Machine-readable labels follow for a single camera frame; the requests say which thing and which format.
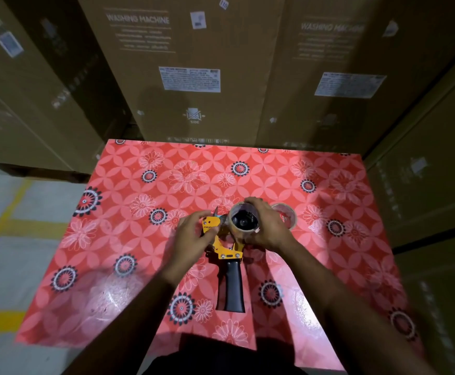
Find large brown cardboard box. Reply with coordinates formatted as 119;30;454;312
391;230;455;375
255;0;455;156
0;0;109;174
363;45;455;249
1;0;144;143
75;0;287;147

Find person's black shirt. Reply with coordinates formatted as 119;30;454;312
141;335;307;375

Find red floral tablecloth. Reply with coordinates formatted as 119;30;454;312
14;139;426;372

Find person's left hand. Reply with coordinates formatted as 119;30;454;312
160;209;220;284

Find person's right forearm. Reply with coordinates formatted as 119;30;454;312
276;238;437;375

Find yellow tape dispenser black handle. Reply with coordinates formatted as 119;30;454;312
202;207;248;314

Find person's right hand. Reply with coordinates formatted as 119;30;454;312
233;197;297;254

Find clear packing tape roll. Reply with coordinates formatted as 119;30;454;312
227;202;261;235
270;202;298;232

